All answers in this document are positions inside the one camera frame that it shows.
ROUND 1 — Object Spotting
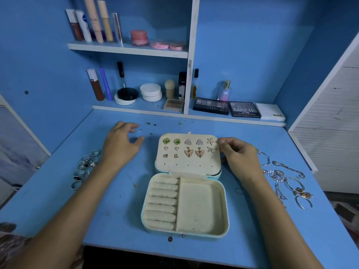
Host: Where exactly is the cream jewellery box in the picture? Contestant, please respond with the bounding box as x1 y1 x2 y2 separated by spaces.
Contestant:
140 133 230 239

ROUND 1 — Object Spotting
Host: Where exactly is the beige makeup sponge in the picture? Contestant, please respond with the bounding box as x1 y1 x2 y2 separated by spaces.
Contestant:
164 79 176 100

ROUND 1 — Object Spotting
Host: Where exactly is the person's left hand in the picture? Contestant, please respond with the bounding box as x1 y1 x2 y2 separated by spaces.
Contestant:
100 121 145 170

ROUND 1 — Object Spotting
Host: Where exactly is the black makeup brush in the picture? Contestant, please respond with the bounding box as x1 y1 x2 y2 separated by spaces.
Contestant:
117 61 126 90

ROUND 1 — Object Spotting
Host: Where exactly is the person's right forearm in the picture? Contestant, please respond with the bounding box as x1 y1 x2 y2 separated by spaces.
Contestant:
242 179 325 269

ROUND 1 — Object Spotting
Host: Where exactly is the small pink perfume bottle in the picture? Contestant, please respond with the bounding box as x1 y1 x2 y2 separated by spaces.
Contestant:
218 80 232 102

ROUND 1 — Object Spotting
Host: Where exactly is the short beige cosmetic tube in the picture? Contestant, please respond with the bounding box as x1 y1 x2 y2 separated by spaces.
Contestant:
98 0 114 43

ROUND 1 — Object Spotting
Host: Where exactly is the person's left forearm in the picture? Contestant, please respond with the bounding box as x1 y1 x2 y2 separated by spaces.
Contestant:
3 161 129 269

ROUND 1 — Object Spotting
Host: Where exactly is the white bowl black inside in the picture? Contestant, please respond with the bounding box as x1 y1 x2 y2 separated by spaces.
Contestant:
114 87 139 105

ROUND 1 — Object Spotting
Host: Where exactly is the dark eyeshadow palette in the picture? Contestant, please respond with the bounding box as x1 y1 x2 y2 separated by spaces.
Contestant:
193 97 230 115

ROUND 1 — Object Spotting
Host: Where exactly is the black cosmetic bottle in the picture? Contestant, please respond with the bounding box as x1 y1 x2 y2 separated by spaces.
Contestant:
178 71 187 100

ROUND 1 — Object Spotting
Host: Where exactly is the white flat box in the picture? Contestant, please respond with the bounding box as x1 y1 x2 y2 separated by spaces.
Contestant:
256 103 286 123

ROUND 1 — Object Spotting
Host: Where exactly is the pile of silver bracelets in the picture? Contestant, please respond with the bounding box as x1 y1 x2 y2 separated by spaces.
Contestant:
236 148 314 210

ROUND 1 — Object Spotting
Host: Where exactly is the white shelf unit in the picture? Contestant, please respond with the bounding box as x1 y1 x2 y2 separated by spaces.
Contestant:
67 0 287 128

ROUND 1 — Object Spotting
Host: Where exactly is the square brown powder compact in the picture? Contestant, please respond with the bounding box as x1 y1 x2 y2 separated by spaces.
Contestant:
163 98 185 113

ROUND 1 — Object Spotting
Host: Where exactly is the tall beige cosmetic tube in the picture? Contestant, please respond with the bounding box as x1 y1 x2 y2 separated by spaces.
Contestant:
83 0 105 44

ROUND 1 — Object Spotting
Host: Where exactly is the pink round jar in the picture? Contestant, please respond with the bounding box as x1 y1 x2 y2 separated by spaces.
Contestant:
130 30 149 46

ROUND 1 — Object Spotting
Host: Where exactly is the white framed marbled panel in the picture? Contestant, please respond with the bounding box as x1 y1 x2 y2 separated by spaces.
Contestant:
0 95 51 191

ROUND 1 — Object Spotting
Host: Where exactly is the white slatted cabinet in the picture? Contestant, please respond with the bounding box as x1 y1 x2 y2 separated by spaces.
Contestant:
288 33 359 194

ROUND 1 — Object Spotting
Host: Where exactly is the pile of small earrings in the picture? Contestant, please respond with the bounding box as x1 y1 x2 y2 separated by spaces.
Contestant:
130 121 158 135

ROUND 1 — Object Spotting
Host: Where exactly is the blue cosmetic tube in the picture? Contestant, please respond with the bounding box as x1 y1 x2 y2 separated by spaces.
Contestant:
100 68 112 101

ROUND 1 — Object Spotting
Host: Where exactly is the pile of silver rings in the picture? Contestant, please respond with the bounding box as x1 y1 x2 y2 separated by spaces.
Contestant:
71 149 102 191

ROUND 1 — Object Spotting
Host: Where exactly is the black lettered eyeshadow palette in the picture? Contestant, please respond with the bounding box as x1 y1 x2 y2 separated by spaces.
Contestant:
228 101 261 119

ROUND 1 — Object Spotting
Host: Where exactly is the brown lipstick tube white cap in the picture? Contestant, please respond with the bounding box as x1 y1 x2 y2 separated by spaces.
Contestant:
87 68 105 101

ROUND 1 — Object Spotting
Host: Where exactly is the thin dark cosmetic bottle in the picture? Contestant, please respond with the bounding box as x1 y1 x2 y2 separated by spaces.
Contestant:
192 68 199 100

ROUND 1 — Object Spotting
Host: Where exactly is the white round cream jar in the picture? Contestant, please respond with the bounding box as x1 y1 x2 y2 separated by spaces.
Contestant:
139 83 163 102

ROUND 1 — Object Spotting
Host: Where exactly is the white tube blue label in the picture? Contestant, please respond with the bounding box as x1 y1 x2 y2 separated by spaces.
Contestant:
76 9 93 43

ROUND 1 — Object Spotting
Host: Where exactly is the person's right hand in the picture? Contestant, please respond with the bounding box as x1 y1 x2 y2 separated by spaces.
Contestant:
218 137 267 189

